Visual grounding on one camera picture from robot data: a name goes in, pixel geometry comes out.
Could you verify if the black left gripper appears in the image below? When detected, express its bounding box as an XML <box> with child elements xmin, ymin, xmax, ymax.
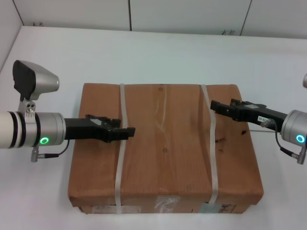
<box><xmin>64</xmin><ymin>114</ymin><xmax>136</xmax><ymax>144</ymax></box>

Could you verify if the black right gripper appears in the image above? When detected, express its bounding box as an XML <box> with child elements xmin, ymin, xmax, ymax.
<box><xmin>210</xmin><ymin>98</ymin><xmax>287</xmax><ymax>128</ymax></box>

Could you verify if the brown cardboard box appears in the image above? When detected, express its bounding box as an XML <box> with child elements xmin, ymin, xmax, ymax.
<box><xmin>67</xmin><ymin>82</ymin><xmax>265</xmax><ymax>215</ymax></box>

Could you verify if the white packing strap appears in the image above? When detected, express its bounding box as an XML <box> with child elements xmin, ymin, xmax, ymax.
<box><xmin>114</xmin><ymin>82</ymin><xmax>130</xmax><ymax>214</ymax></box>
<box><xmin>200</xmin><ymin>84</ymin><xmax>220</xmax><ymax>205</ymax></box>

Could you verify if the right wrist cable with plug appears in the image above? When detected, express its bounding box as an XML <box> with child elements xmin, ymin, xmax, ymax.
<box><xmin>260</xmin><ymin>118</ymin><xmax>307</xmax><ymax>165</ymax></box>

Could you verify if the wrist cable with plug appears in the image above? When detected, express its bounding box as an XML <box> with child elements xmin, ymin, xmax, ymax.
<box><xmin>260</xmin><ymin>118</ymin><xmax>307</xmax><ymax>165</ymax></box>
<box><xmin>30</xmin><ymin>138</ymin><xmax>71</xmax><ymax>163</ymax></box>

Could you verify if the left wrist cable with plug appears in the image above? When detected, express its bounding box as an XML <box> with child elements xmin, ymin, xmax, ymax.
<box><xmin>30</xmin><ymin>138</ymin><xmax>71</xmax><ymax>163</ymax></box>

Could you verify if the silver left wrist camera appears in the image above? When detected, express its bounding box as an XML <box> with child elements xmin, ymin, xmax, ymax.
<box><xmin>12</xmin><ymin>59</ymin><xmax>60</xmax><ymax>118</ymax></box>

